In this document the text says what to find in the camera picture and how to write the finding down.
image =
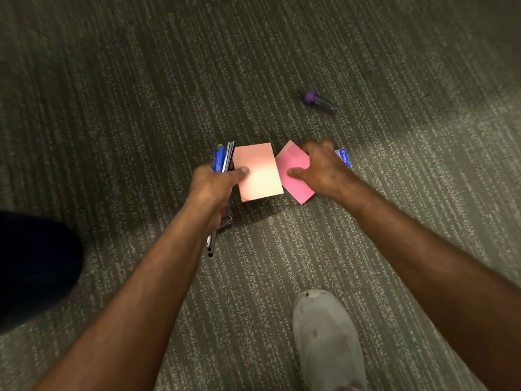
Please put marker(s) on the purple capped lead tube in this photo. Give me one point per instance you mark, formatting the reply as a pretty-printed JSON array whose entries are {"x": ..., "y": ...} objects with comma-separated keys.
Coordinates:
[{"x": 319, "y": 102}]

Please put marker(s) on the person's left hand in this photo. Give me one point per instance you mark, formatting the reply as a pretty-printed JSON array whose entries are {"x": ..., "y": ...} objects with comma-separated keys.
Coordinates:
[{"x": 209, "y": 189}]

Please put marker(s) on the black and silver pen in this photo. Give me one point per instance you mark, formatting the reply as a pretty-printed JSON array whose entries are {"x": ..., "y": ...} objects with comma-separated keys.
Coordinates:
[{"x": 222, "y": 199}]

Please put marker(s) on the person's right thumb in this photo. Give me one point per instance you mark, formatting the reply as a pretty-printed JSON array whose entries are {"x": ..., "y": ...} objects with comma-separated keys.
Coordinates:
[{"x": 299, "y": 172}]

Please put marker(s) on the pink sticky note pad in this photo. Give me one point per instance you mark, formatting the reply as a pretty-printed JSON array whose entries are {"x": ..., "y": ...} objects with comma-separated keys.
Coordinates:
[{"x": 294, "y": 170}]

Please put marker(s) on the person's left thumb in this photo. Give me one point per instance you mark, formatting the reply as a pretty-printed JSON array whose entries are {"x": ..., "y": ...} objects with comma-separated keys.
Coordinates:
[{"x": 235, "y": 175}]

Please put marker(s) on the blue and white packet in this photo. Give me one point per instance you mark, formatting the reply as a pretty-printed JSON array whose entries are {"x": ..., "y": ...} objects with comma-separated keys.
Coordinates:
[{"x": 344, "y": 157}]

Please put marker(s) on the person's dark trouser leg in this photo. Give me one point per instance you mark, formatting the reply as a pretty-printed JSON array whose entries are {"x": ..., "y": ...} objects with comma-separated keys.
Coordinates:
[{"x": 34, "y": 268}]

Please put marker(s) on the person's left forearm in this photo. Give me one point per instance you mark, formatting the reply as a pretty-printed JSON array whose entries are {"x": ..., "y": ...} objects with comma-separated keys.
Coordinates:
[{"x": 134, "y": 309}]

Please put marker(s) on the person's white shoe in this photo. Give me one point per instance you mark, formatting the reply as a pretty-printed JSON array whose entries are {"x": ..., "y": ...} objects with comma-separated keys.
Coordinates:
[{"x": 327, "y": 342}]

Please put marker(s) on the person's right hand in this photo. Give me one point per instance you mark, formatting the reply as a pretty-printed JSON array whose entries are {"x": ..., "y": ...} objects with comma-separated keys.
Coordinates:
[{"x": 327, "y": 170}]

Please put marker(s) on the peach sticky note pad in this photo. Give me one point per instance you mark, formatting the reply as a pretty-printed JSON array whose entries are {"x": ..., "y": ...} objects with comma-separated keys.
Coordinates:
[{"x": 260, "y": 171}]

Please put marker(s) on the blue pen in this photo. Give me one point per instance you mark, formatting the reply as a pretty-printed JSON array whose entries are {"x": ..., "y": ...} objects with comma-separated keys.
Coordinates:
[{"x": 219, "y": 157}]

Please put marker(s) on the person's right forearm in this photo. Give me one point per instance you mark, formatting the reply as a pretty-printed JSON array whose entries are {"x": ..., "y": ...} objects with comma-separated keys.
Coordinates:
[{"x": 439, "y": 272}]

